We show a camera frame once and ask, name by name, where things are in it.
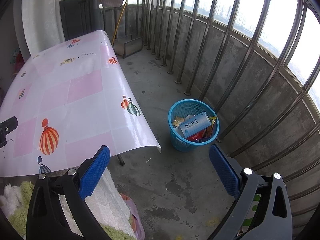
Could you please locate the yellow broom handle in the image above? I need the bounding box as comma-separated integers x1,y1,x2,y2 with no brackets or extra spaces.
111,0,129,43

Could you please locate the colourful cloth bundle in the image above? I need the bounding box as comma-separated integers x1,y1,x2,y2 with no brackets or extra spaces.
10,49,24,73

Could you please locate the metal window railing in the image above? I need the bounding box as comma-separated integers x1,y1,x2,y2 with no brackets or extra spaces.
60,0,320,230

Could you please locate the blue white medicine box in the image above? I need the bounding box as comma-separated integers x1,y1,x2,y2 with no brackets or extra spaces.
179,112,211,138

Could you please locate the white patterned curtain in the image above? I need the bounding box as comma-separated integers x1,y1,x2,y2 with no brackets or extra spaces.
21,0,66,57

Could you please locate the blue plastic basket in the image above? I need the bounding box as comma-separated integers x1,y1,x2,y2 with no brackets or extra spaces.
168,99,220,152

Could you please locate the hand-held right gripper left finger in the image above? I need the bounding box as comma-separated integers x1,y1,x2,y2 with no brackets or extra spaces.
26,145,111,240

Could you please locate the white green printed bag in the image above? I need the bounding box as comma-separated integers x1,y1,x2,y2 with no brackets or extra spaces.
240,192,262,235

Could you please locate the green white fluffy garment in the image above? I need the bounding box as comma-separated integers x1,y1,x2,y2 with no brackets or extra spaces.
0,167,140,240

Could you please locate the dark grey door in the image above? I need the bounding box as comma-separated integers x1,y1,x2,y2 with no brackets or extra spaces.
59,0,100,42

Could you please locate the pink striped cloth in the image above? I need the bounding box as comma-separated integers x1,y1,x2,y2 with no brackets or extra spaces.
120,192,146,240

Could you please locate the yellow orange snack wrapper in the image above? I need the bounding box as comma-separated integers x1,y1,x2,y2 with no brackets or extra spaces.
206,116,218,138

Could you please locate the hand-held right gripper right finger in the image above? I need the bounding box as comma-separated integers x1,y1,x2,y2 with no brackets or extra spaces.
209,144,293,240

